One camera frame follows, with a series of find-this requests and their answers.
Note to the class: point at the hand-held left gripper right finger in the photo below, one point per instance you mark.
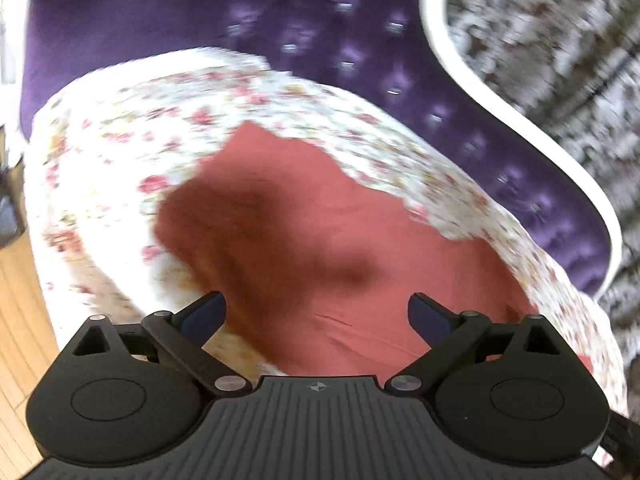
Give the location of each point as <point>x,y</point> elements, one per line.
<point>426,313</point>

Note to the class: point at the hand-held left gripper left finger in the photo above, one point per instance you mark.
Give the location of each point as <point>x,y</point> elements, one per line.
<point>207,311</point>

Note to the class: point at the red pants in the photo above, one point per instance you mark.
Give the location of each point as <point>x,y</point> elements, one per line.
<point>380,240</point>

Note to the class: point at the floral bedsheet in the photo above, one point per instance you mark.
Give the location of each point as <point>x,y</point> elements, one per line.
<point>100,160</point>

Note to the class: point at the dark object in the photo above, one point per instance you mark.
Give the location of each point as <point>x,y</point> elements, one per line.
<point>11,210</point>

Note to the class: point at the damask patterned curtain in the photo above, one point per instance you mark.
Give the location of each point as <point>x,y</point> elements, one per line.
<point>550,35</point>

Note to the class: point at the purple tufted sofa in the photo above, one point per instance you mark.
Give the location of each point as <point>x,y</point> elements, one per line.
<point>150,10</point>

